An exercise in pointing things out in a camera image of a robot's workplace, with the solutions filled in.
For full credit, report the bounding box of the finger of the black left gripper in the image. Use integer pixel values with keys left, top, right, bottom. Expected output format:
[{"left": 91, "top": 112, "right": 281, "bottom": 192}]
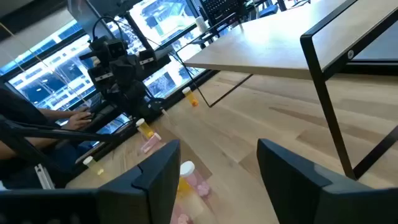
[
  {"left": 88, "top": 63, "right": 115, "bottom": 91},
  {"left": 138, "top": 48, "right": 159, "bottom": 72}
]

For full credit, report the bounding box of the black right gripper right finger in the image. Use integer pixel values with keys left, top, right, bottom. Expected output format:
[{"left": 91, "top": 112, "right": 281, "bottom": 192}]
[{"left": 256, "top": 138, "right": 398, "bottom": 224}]

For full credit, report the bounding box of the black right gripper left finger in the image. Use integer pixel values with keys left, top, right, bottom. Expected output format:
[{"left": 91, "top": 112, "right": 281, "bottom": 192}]
[{"left": 0, "top": 139, "right": 182, "bottom": 224}]

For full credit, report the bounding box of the pink pill bottle white cap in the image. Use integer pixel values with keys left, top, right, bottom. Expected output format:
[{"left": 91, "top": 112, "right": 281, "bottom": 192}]
[
  {"left": 170, "top": 203, "right": 193, "bottom": 224},
  {"left": 140, "top": 132, "right": 162, "bottom": 154},
  {"left": 180, "top": 160, "right": 211, "bottom": 198}
]

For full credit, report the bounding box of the orange pill bottle white cap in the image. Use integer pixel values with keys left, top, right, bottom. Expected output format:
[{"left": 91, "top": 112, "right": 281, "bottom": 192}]
[
  {"left": 136, "top": 118, "right": 155, "bottom": 140},
  {"left": 182, "top": 86, "right": 200, "bottom": 108}
]

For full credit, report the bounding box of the yellow pill bottle white cap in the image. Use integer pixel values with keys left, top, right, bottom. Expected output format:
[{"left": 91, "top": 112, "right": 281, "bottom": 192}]
[{"left": 82, "top": 156, "right": 105, "bottom": 176}]

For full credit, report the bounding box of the person's hand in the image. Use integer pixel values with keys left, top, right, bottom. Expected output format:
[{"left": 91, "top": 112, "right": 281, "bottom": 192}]
[{"left": 62, "top": 111, "right": 93, "bottom": 131}]

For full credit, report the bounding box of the person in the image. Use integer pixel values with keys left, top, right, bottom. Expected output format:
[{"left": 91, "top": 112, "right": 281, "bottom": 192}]
[{"left": 0, "top": 88, "right": 94, "bottom": 190}]

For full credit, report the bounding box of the silver extrusion bar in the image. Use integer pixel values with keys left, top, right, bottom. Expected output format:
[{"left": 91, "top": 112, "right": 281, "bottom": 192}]
[{"left": 34, "top": 164, "right": 56, "bottom": 190}]

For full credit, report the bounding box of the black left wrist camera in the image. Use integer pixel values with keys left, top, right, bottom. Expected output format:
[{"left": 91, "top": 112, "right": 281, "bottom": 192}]
[{"left": 79, "top": 35, "right": 129, "bottom": 62}]

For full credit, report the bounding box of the large window with black frame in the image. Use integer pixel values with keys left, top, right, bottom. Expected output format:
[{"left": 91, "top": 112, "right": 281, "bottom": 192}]
[{"left": 0, "top": 0, "right": 218, "bottom": 138}]

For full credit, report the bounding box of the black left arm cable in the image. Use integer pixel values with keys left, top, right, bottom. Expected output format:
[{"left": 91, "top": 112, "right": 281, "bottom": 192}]
[{"left": 91, "top": 16, "right": 126, "bottom": 41}]

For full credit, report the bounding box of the black aluminium rig frame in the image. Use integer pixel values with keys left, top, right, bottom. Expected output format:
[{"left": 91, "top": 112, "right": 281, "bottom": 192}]
[{"left": 0, "top": 70, "right": 220, "bottom": 190}]

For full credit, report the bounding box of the wooden shelf with black frame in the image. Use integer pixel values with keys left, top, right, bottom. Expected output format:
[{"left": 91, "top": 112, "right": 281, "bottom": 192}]
[{"left": 169, "top": 0, "right": 398, "bottom": 181}]

